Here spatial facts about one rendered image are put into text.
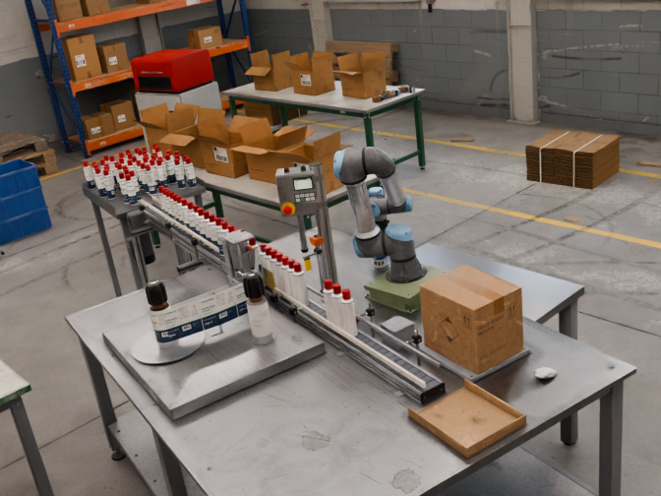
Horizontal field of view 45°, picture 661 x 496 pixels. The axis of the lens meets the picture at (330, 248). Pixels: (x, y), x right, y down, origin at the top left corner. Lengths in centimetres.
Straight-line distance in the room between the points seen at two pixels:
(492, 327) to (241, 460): 100
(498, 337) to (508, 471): 76
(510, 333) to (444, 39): 700
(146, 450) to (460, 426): 177
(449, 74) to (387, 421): 734
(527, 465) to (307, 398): 107
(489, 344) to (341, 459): 70
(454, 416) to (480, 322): 35
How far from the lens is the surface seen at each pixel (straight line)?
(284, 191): 336
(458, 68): 968
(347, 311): 316
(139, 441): 408
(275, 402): 300
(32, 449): 380
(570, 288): 361
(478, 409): 284
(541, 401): 289
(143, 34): 1139
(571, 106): 891
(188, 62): 875
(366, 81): 752
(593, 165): 704
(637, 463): 398
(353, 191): 339
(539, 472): 354
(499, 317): 295
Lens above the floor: 248
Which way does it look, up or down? 23 degrees down
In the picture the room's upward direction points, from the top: 8 degrees counter-clockwise
